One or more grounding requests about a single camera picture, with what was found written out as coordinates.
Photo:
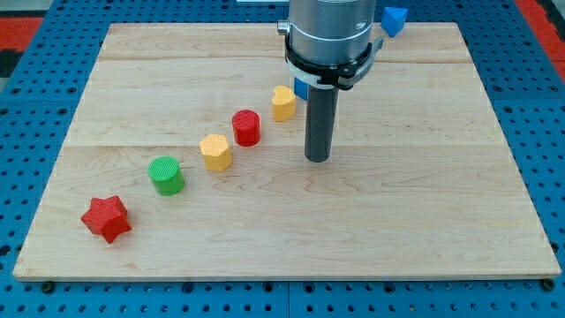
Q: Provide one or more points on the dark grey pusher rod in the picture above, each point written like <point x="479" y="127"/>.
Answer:
<point x="319" y="124"/>

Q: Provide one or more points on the green cylinder block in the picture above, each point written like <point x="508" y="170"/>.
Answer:
<point x="166" y="176"/>

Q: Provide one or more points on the blue triangle block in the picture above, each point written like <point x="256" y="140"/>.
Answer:
<point x="393" y="19"/>

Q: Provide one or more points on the blue cube block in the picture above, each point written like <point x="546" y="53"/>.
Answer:
<point x="300" y="89"/>

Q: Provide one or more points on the red cylinder block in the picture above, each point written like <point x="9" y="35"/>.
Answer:
<point x="246" y="127"/>

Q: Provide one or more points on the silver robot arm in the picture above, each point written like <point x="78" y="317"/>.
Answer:
<point x="328" y="32"/>

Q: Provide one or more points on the red star block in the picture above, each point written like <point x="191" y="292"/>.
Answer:
<point x="107" y="218"/>

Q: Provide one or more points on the wooden board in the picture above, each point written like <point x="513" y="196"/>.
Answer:
<point x="420" y="184"/>

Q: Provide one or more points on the yellow hexagon block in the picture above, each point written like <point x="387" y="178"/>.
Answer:
<point x="215" y="150"/>

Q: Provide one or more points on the yellow heart block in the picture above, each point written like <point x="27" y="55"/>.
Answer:
<point x="283" y="103"/>

